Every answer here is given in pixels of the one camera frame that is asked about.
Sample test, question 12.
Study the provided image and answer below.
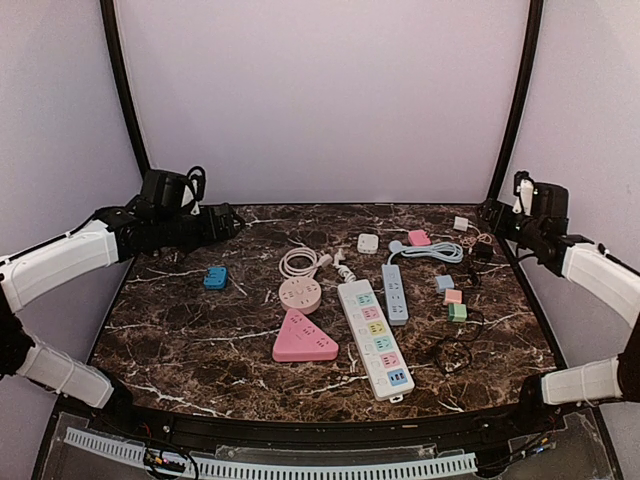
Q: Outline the black charging cable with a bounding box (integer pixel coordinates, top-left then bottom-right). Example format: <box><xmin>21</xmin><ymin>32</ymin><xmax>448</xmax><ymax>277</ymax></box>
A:
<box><xmin>427</xmin><ymin>259</ymin><xmax>486</xmax><ymax>376</ymax></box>

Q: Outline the green charger plug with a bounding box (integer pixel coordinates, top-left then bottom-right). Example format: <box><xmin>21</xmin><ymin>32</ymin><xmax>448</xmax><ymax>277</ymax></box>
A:
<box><xmin>448</xmin><ymin>303</ymin><xmax>468</xmax><ymax>323</ymax></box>

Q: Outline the white charger plug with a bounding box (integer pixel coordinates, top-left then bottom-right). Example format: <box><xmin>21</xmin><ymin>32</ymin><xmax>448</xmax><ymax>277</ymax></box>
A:
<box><xmin>453</xmin><ymin>216</ymin><xmax>471</xmax><ymax>232</ymax></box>

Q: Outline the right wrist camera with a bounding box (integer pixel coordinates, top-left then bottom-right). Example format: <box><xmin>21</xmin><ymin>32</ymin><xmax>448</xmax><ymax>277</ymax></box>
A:
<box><xmin>512</xmin><ymin>170</ymin><xmax>569</xmax><ymax>218</ymax></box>

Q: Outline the pink triangular power strip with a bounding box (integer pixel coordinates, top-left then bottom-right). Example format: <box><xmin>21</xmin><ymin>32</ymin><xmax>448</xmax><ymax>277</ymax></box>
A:
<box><xmin>272</xmin><ymin>309</ymin><xmax>339</xmax><ymax>363</ymax></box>

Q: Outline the pink cube adapter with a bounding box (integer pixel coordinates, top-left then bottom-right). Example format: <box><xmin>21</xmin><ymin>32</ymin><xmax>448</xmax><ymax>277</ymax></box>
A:
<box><xmin>408</xmin><ymin>229</ymin><xmax>432</xmax><ymax>247</ymax></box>

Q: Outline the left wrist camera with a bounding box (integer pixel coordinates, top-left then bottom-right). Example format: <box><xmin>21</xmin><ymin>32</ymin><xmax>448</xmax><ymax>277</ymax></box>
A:
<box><xmin>140</xmin><ymin>170</ymin><xmax>201</xmax><ymax>214</ymax></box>

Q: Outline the blue cube adapter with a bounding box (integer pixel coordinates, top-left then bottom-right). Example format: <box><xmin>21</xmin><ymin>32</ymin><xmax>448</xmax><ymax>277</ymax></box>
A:
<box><xmin>203</xmin><ymin>266</ymin><xmax>228</xmax><ymax>290</ymax></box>

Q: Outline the black frame post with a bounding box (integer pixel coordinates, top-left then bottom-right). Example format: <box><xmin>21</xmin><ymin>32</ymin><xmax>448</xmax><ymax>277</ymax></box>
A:
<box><xmin>99</xmin><ymin>0</ymin><xmax>151</xmax><ymax>186</ymax></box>
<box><xmin>486</xmin><ymin>0</ymin><xmax>544</xmax><ymax>200</ymax></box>

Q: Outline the left black frame post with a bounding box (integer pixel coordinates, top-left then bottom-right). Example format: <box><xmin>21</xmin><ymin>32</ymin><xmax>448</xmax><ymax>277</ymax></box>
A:
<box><xmin>99</xmin><ymin>0</ymin><xmax>151</xmax><ymax>186</ymax></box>

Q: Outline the black front rail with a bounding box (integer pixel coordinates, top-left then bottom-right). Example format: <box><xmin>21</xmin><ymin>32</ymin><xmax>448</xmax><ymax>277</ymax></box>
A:
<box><xmin>45</xmin><ymin>399</ymin><xmax>587</xmax><ymax>453</ymax></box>

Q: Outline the beige coiled power cord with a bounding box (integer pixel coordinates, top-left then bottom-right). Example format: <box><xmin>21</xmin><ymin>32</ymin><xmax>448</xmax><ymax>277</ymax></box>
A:
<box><xmin>278</xmin><ymin>248</ymin><xmax>334</xmax><ymax>279</ymax></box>

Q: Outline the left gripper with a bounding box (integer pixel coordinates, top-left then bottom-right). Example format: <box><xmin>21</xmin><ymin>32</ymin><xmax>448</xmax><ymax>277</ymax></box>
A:
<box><xmin>156</xmin><ymin>202</ymin><xmax>246</xmax><ymax>254</ymax></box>

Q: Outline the white long power strip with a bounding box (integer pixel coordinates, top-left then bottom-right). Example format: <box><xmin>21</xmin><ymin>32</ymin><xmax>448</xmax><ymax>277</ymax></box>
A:
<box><xmin>332</xmin><ymin>248</ymin><xmax>415</xmax><ymax>403</ymax></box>

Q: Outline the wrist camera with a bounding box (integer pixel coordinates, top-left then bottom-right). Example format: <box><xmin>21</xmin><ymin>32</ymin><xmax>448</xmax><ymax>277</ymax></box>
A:
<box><xmin>512</xmin><ymin>170</ymin><xmax>569</xmax><ymax>218</ymax></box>
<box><xmin>140</xmin><ymin>170</ymin><xmax>201</xmax><ymax>214</ymax></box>

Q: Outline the white slotted cable duct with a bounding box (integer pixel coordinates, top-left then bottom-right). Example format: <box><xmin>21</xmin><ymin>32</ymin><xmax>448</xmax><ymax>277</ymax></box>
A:
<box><xmin>63</xmin><ymin>427</ymin><xmax>477</xmax><ymax>480</ymax></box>

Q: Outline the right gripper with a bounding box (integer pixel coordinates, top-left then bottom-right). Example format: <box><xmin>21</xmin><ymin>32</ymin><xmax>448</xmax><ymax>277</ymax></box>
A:
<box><xmin>476</xmin><ymin>198</ymin><xmax>545</xmax><ymax>250</ymax></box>

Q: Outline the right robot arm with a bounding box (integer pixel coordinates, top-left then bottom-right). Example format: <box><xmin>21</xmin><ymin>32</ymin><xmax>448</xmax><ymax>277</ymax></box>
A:
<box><xmin>478</xmin><ymin>199</ymin><xmax>639</xmax><ymax>434</ymax></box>

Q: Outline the blue power strip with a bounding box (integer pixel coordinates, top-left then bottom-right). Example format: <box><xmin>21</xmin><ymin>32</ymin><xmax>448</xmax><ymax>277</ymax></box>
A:
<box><xmin>381</xmin><ymin>240</ymin><xmax>464</xmax><ymax>326</ymax></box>

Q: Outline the round beige power strip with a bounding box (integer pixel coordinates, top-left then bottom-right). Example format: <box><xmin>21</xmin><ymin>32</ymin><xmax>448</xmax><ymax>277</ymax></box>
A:
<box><xmin>278</xmin><ymin>277</ymin><xmax>322</xmax><ymax>314</ymax></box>

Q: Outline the right black frame post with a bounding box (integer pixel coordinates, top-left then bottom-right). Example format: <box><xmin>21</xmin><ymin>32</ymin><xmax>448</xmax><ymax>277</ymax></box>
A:
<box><xmin>486</xmin><ymin>0</ymin><xmax>544</xmax><ymax>200</ymax></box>

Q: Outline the blue charger plug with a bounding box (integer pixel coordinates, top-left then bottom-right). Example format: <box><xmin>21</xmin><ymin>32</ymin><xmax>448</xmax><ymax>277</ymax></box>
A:
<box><xmin>435</xmin><ymin>275</ymin><xmax>455</xmax><ymax>293</ymax></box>

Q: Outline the pink charger plug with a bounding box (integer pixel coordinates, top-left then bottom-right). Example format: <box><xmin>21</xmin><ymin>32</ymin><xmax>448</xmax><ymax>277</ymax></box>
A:
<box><xmin>443</xmin><ymin>289</ymin><xmax>463</xmax><ymax>305</ymax></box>

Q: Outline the pink charging cable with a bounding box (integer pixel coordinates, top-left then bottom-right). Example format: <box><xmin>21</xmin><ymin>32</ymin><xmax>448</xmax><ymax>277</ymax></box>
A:
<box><xmin>460</xmin><ymin>224</ymin><xmax>494</xmax><ymax>249</ymax></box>

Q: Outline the white square adapter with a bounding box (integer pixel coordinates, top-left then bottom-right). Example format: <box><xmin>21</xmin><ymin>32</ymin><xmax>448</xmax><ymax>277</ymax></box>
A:
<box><xmin>356</xmin><ymin>233</ymin><xmax>379</xmax><ymax>254</ymax></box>

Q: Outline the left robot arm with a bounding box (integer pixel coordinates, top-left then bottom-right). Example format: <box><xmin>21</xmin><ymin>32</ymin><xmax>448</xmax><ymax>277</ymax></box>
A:
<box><xmin>1</xmin><ymin>203</ymin><xmax>245</xmax><ymax>436</ymax></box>

